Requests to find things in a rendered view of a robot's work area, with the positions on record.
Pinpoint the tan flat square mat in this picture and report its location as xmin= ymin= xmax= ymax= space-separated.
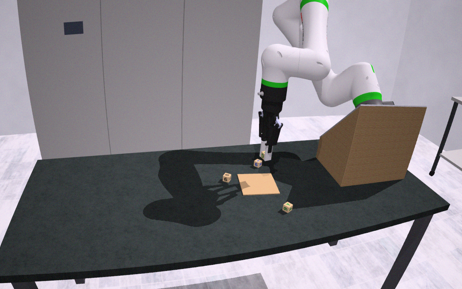
xmin=237 ymin=173 xmax=280 ymax=195

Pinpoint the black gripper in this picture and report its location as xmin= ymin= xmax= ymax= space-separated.
xmin=258 ymin=99 xmax=283 ymax=161

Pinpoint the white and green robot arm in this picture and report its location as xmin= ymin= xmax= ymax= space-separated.
xmin=257 ymin=0 xmax=394 ymax=108

